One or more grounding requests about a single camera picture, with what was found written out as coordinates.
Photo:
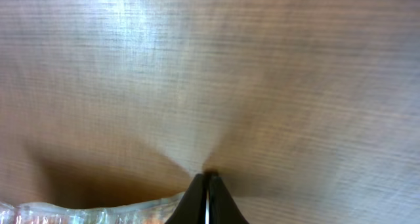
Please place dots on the dried mushroom snack bag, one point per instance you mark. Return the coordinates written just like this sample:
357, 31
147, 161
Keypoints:
154, 211

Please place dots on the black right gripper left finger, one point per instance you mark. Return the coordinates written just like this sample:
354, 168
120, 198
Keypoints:
192, 207

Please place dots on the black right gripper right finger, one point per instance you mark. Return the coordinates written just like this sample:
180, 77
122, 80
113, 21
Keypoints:
222, 207

